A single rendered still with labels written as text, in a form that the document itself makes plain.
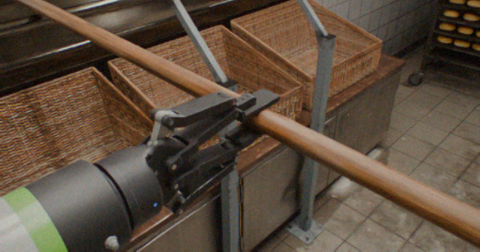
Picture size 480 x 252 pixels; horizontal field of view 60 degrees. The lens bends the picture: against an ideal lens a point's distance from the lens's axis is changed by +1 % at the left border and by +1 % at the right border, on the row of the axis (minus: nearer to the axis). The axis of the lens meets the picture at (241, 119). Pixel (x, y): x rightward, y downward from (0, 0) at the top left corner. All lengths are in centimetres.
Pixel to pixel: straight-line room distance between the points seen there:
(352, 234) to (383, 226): 16
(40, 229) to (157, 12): 134
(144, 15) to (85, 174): 126
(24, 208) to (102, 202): 6
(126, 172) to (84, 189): 4
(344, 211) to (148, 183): 178
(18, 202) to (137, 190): 9
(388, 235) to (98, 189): 180
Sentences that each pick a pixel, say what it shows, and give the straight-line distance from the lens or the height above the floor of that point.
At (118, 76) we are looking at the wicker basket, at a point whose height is 82.
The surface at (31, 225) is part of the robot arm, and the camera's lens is 36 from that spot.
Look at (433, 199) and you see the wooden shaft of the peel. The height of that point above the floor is 121.
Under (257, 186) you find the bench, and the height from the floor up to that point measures 43.
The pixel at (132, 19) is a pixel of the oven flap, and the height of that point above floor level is 97.
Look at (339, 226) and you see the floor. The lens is 205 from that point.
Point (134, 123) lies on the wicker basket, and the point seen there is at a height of 72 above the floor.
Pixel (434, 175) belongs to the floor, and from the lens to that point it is 250.
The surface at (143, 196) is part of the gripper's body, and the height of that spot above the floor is 121.
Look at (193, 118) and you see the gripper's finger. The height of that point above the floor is 125.
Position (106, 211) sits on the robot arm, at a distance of 37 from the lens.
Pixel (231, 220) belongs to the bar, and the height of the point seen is 44.
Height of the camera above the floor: 147
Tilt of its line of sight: 33 degrees down
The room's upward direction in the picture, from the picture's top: straight up
